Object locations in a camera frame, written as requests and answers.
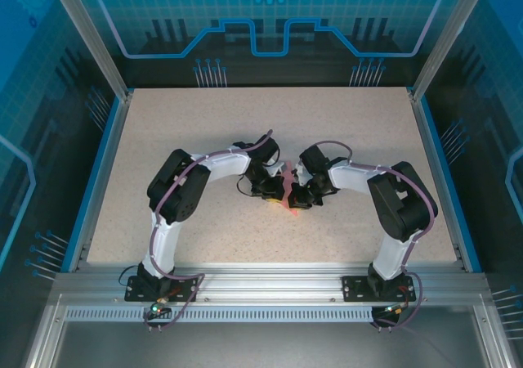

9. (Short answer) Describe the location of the pink paper sheet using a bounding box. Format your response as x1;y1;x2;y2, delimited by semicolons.
279;161;302;218

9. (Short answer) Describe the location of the grey metal base tray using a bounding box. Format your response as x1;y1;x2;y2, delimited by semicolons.
24;294;520;368

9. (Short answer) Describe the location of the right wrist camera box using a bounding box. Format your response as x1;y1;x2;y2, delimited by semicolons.
293;161;312;187

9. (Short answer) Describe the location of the thin black wire loop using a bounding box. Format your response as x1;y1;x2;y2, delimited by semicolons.
235;175;255;198

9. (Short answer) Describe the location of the aluminium mounting rail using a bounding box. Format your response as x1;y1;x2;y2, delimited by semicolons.
52;261;491;304

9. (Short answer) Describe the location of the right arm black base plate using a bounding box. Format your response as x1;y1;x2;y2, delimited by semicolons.
341;275;417;303

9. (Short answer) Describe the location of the slotted grey cable duct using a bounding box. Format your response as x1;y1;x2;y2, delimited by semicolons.
64;307;375;323

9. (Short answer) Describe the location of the aluminium side rail blue edge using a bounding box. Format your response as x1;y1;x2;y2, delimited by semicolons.
60;89;134;273
410;89;483;273

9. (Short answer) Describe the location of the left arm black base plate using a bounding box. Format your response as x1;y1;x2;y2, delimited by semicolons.
124;276;200;303

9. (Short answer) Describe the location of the thin black base wire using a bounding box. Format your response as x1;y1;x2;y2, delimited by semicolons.
118;264;142;288

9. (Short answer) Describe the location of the aluminium frame post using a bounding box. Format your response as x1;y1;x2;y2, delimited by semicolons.
44;0;134;101
410;0;491;101

